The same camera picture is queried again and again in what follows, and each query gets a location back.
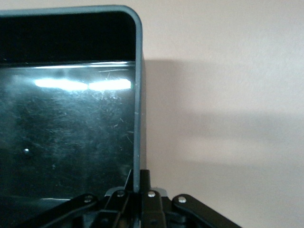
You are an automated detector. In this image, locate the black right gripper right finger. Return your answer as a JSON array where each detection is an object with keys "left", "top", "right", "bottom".
[{"left": 140, "top": 170, "right": 242, "bottom": 228}]

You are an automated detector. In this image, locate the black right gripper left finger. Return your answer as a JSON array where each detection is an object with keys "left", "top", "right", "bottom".
[{"left": 35, "top": 169, "right": 134, "bottom": 228}]

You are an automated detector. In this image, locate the black rectangular plastic tray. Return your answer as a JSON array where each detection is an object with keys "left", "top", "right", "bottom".
[{"left": 0, "top": 5, "right": 150, "bottom": 205}]

